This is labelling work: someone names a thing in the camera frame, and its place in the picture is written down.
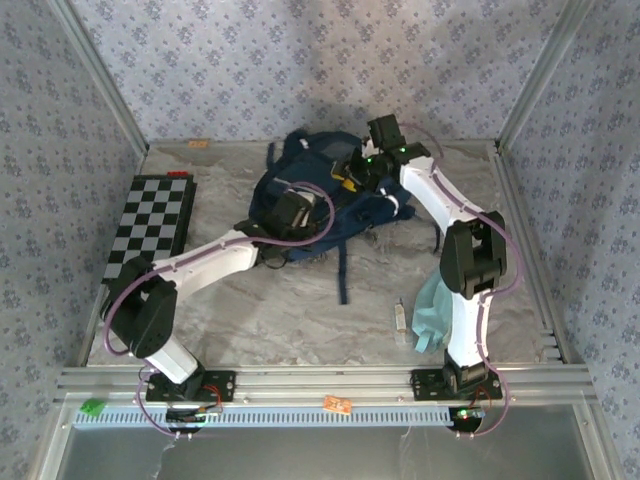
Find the orange paper tag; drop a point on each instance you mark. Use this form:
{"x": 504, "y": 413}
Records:
{"x": 337, "y": 404}

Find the green plastic block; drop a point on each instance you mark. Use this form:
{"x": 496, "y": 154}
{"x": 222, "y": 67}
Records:
{"x": 92, "y": 407}

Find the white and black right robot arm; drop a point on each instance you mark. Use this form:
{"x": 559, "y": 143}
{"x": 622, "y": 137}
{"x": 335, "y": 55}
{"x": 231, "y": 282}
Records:
{"x": 430, "y": 190}

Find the teal pencil case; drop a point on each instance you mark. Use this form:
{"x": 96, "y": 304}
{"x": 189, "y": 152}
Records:
{"x": 430, "y": 320}

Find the aluminium frame post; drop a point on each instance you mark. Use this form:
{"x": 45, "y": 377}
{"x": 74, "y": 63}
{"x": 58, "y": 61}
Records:
{"x": 100, "y": 75}
{"x": 545, "y": 75}

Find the black and grey chessboard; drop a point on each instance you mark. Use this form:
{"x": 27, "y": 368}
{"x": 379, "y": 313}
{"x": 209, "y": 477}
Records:
{"x": 145, "y": 225}

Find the small orange sticker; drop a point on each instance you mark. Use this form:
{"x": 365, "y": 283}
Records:
{"x": 198, "y": 144}

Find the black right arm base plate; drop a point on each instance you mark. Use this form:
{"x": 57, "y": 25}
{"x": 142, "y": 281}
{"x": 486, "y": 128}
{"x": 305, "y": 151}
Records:
{"x": 425, "y": 385}

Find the aluminium mounting rail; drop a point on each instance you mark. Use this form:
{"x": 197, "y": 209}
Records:
{"x": 320, "y": 380}

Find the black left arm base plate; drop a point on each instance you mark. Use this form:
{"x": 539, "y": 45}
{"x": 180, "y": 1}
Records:
{"x": 222, "y": 385}

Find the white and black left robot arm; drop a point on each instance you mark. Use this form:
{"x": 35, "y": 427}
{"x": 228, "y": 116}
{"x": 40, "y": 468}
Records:
{"x": 210, "y": 260}

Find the clear glue tube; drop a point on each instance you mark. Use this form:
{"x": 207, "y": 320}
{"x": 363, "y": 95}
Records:
{"x": 400, "y": 320}

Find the shiny metal panel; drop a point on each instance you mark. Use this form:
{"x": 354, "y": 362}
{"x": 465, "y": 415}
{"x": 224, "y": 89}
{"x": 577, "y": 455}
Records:
{"x": 320, "y": 455}

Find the navy blue student backpack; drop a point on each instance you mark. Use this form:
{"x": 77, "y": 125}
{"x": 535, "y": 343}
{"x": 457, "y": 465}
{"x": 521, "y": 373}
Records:
{"x": 360, "y": 210}

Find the aluminium side rail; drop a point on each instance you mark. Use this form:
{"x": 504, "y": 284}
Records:
{"x": 525, "y": 210}

